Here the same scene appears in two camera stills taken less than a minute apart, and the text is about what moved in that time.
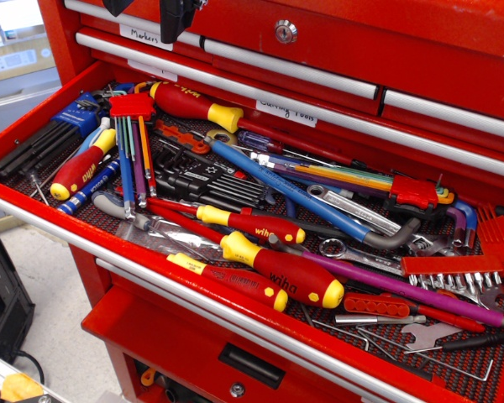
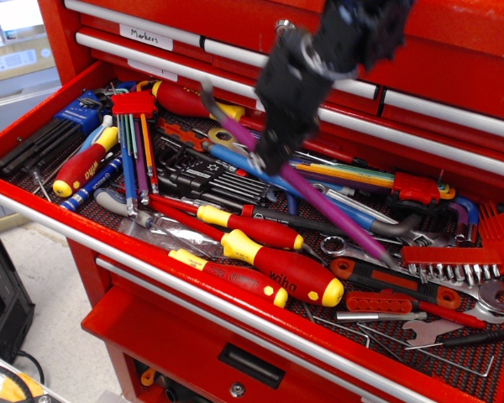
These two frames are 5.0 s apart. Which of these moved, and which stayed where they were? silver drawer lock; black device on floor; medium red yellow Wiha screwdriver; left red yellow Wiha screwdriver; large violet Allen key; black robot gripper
Moved: black robot gripper; large violet Allen key
Stayed: black device on floor; left red yellow Wiha screwdriver; silver drawer lock; medium red yellow Wiha screwdriver
